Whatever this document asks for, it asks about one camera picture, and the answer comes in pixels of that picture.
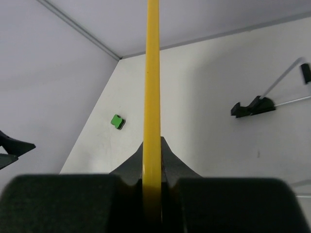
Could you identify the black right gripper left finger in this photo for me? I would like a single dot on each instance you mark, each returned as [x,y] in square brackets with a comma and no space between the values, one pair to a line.
[75,203]

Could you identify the wire whiteboard stand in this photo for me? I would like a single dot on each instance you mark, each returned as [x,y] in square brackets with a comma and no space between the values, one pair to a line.
[263,104]

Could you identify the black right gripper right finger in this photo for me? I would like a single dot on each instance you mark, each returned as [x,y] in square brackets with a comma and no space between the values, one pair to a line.
[195,204]

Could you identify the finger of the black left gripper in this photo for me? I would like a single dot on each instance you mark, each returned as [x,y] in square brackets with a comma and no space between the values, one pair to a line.
[13,146]
[7,159]

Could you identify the yellow framed whiteboard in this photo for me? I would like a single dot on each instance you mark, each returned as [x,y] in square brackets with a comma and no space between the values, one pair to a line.
[151,155]

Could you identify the green whiteboard eraser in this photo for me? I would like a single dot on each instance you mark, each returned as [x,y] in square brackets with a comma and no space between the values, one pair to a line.
[118,122]

